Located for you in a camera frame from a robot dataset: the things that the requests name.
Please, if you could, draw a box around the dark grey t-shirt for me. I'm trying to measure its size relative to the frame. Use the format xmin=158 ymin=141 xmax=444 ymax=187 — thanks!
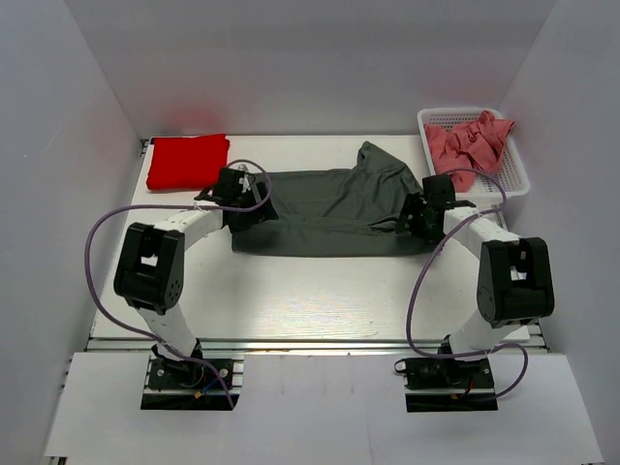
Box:
xmin=232 ymin=141 xmax=433 ymax=258

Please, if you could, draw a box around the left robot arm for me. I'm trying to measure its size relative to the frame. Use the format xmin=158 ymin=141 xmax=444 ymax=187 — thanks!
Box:
xmin=113 ymin=194 xmax=278 ymax=387

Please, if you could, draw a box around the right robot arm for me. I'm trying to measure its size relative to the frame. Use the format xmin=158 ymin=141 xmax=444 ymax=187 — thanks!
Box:
xmin=396 ymin=194 xmax=555 ymax=387

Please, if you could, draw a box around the folded red t-shirt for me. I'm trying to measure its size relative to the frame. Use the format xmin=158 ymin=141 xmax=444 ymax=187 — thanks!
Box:
xmin=146 ymin=134 xmax=231 ymax=192

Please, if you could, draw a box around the crumpled pink t-shirt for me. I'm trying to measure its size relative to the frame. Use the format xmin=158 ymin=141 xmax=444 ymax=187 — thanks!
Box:
xmin=424 ymin=110 xmax=515 ymax=193

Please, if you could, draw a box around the white plastic basket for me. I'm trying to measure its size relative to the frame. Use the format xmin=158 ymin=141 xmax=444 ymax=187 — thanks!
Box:
xmin=418 ymin=107 xmax=530 ymax=203

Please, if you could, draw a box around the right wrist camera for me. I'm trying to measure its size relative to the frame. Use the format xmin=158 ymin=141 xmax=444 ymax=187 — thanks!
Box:
xmin=422 ymin=174 xmax=456 ymax=207

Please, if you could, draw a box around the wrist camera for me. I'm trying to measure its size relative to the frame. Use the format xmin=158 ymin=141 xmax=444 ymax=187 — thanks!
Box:
xmin=422 ymin=174 xmax=456 ymax=207
xmin=211 ymin=168 xmax=256 ymax=207

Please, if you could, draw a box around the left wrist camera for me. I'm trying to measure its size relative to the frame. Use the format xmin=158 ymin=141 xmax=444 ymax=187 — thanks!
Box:
xmin=211 ymin=168 xmax=256 ymax=207

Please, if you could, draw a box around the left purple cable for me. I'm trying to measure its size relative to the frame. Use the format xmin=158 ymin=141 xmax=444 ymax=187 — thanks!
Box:
xmin=84 ymin=158 xmax=272 ymax=408

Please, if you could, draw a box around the purple cable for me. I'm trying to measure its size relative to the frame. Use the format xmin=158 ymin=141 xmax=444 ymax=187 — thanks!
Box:
xmin=405 ymin=169 xmax=530 ymax=399
xmin=84 ymin=158 xmax=272 ymax=408

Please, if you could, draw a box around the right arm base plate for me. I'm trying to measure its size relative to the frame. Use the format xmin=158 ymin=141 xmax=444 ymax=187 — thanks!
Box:
xmin=394 ymin=357 xmax=498 ymax=413

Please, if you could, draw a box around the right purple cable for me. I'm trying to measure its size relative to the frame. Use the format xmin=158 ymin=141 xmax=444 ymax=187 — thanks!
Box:
xmin=405 ymin=169 xmax=530 ymax=399

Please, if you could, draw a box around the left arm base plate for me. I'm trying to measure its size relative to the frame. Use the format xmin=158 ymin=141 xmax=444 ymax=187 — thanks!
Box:
xmin=140 ymin=356 xmax=243 ymax=412

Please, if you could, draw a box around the aluminium table rail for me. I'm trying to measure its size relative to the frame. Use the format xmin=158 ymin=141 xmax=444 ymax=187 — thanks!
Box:
xmin=85 ymin=336 xmax=546 ymax=357

